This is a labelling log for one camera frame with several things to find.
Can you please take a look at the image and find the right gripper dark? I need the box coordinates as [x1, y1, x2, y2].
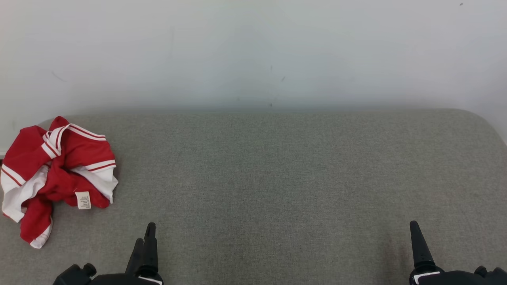
[410, 221, 478, 285]

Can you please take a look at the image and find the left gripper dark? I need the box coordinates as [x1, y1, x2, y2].
[89, 222, 164, 285]

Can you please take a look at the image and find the red jersey with white sleeves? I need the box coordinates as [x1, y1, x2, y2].
[1, 116, 118, 223]

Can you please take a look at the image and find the grey fabric sofa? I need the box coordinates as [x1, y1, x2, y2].
[0, 109, 507, 285]

